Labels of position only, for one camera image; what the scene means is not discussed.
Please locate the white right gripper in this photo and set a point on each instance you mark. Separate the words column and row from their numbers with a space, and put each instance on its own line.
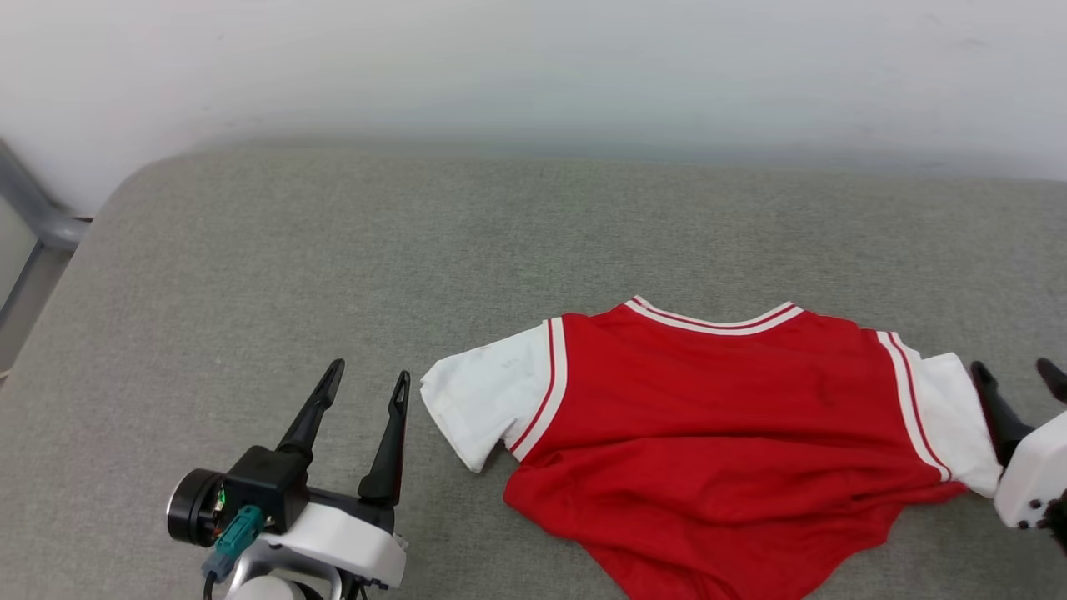
column 1038, row 475

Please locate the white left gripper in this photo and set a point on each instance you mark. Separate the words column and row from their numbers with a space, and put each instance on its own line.
column 350, row 542

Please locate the red and white jersey shirt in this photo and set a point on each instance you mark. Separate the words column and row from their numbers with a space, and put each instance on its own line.
column 708, row 433

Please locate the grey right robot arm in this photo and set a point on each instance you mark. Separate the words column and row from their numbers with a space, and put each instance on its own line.
column 1059, row 521

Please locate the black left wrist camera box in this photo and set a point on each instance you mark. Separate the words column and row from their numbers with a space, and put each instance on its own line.
column 267, row 483

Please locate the grey metal frame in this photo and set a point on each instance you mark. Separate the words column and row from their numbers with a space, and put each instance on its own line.
column 37, row 221

